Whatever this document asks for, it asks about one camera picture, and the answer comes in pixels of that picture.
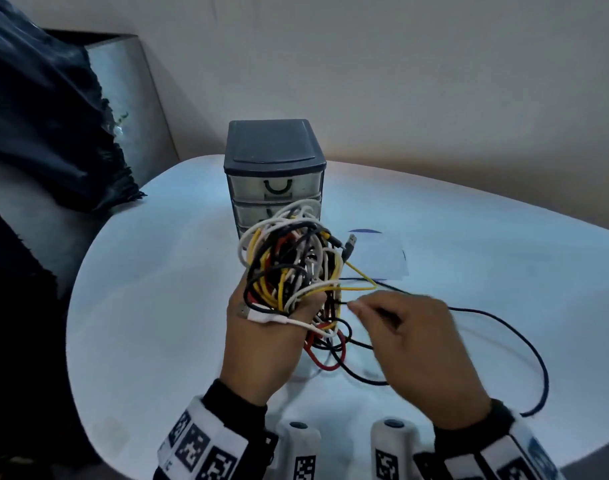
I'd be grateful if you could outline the person's right hand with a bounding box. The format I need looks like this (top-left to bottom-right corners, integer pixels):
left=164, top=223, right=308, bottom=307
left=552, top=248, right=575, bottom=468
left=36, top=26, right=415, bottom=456
left=347, top=290, right=493, bottom=430

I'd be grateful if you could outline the person's left hand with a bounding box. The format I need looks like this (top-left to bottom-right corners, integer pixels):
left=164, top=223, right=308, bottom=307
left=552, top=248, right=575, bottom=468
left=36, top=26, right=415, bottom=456
left=220, top=275, right=329, bottom=407

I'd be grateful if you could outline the white cable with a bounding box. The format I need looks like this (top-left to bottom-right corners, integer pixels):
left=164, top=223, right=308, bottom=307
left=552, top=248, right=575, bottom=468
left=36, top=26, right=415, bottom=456
left=237, top=199, right=346, bottom=341

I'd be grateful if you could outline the yellow cable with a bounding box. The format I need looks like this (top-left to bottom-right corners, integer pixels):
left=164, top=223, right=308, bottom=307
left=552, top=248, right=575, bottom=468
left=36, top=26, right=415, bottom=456
left=246, top=229, right=380, bottom=316

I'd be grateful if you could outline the red cable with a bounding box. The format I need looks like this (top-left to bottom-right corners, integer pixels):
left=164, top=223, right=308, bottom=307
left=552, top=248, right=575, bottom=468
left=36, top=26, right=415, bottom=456
left=247, top=234, right=348, bottom=373

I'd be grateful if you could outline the black cable with metal plug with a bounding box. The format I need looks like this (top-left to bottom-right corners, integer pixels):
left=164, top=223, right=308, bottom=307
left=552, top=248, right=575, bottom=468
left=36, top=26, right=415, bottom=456
left=327, top=234, right=359, bottom=262

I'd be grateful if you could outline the long black cable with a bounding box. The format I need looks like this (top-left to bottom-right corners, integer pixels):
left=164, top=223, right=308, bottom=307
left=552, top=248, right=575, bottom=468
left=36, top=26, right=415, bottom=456
left=242, top=219, right=550, bottom=418

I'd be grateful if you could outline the person's right forearm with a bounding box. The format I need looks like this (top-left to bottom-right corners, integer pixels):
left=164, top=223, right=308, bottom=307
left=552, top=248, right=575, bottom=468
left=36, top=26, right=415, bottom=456
left=415, top=399, right=567, bottom=480

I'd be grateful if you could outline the person's left forearm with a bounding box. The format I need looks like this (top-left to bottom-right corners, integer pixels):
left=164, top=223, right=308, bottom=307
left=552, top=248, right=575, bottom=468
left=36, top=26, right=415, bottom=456
left=154, top=379, right=280, bottom=480

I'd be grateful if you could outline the white paper sheet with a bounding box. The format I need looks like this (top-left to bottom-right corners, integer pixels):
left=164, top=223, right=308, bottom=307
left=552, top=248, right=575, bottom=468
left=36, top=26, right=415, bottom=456
left=343, top=228, right=410, bottom=281

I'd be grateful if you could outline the dark grey mini drawer cabinet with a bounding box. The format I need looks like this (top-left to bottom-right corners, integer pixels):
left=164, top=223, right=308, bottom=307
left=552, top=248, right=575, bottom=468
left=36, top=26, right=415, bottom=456
left=223, top=119, right=327, bottom=241

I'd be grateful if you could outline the white marker wrist band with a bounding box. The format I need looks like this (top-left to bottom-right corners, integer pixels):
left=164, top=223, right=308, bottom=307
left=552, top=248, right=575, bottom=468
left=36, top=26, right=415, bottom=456
left=424, top=415, right=566, bottom=480
left=157, top=396, right=280, bottom=480

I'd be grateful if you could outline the grey padded chair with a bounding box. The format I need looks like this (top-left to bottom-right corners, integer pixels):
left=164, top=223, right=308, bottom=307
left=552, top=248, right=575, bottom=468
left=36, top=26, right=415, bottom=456
left=0, top=29, right=181, bottom=300

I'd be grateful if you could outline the black fabric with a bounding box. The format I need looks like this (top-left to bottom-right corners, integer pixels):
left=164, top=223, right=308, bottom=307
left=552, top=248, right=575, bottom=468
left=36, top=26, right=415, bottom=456
left=0, top=197, right=103, bottom=480

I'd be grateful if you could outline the dark blue crumpled cloth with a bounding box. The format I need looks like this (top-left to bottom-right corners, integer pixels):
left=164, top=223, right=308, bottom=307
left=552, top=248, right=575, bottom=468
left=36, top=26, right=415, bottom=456
left=0, top=0, right=147, bottom=213

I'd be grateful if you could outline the white wrist camera cylinder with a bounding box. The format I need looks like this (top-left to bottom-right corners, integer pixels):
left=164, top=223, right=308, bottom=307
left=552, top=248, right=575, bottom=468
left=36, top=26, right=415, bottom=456
left=279, top=421, right=323, bottom=480
left=369, top=418, right=419, bottom=480

